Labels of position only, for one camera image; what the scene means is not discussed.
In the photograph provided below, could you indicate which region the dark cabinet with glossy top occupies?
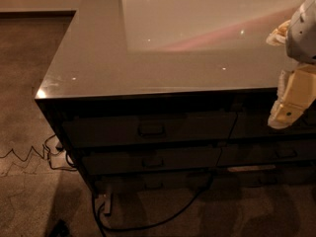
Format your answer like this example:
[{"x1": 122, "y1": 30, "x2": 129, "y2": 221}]
[{"x1": 36, "y1": 0, "x2": 316, "y2": 195}]

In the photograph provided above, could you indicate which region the white power strip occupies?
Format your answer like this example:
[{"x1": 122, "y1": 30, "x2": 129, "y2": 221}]
[{"x1": 103, "y1": 193, "x2": 113, "y2": 216}]

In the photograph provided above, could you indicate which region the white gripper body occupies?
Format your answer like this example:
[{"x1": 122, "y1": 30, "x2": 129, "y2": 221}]
[{"x1": 277, "y1": 64, "x2": 316, "y2": 98}]

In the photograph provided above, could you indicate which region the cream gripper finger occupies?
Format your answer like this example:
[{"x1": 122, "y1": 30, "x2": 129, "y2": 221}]
[{"x1": 267, "y1": 70, "x2": 316, "y2": 130}]

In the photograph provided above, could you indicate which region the thin black zigzag cable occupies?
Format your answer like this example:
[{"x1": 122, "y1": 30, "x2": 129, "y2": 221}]
[{"x1": 0, "y1": 133, "x2": 78, "y2": 172}]

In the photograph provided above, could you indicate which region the drawer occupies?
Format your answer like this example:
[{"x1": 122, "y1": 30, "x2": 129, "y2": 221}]
[
  {"x1": 210, "y1": 165, "x2": 316, "y2": 190},
  {"x1": 80, "y1": 146, "x2": 221, "y2": 175},
  {"x1": 230, "y1": 110, "x2": 316, "y2": 139},
  {"x1": 62, "y1": 112, "x2": 236, "y2": 148},
  {"x1": 217, "y1": 139, "x2": 316, "y2": 166},
  {"x1": 95, "y1": 171, "x2": 212, "y2": 194}
]

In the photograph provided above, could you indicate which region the black object on floor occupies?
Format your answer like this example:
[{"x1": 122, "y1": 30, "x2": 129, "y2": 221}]
[{"x1": 48, "y1": 220, "x2": 70, "y2": 237}]

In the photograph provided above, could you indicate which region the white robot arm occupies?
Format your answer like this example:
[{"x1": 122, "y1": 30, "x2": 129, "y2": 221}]
[{"x1": 266, "y1": 0, "x2": 316, "y2": 129}]

